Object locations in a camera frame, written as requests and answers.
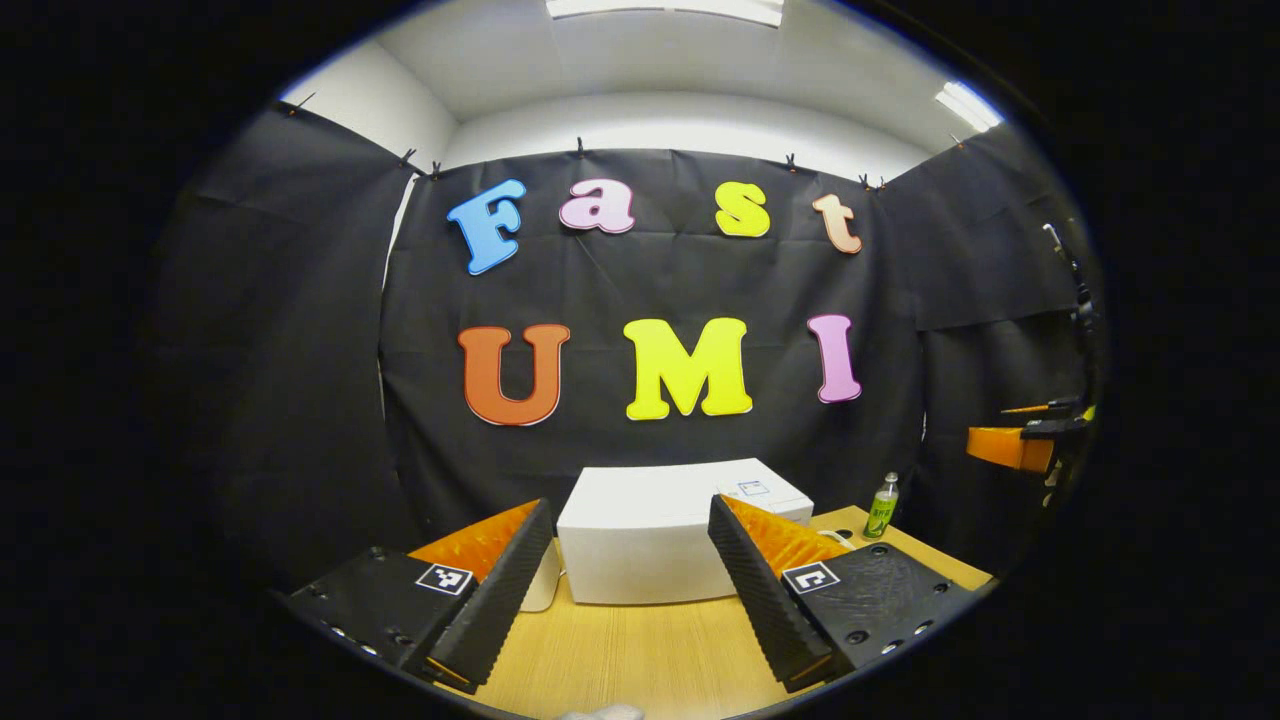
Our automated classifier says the small ceiling light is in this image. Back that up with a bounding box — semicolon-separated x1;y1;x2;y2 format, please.
935;80;1004;133

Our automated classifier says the long ceiling light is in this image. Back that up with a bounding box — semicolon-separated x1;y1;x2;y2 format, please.
545;0;786;28

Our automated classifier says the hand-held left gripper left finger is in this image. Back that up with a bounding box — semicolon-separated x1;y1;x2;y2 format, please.
280;498;556;694

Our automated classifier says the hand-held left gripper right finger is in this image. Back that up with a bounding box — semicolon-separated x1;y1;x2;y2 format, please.
707;493;986;693

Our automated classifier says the green drink bottle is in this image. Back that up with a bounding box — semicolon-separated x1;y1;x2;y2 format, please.
863;472;901;541

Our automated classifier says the white microwave oven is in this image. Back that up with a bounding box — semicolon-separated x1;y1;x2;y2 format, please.
556;458;816;606

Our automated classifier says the white toaster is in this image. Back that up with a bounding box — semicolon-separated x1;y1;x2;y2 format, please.
518;540;564;613

